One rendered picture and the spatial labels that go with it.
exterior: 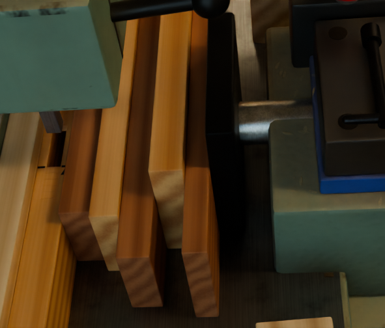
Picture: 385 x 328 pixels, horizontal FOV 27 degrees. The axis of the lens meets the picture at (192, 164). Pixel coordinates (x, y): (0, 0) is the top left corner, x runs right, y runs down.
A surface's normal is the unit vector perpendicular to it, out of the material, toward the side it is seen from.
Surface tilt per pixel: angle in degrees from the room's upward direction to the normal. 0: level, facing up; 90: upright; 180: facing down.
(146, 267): 90
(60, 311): 90
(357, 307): 0
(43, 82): 90
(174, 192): 90
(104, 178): 0
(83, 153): 0
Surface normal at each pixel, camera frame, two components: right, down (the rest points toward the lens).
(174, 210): -0.03, 0.79
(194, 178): -0.11, -0.62
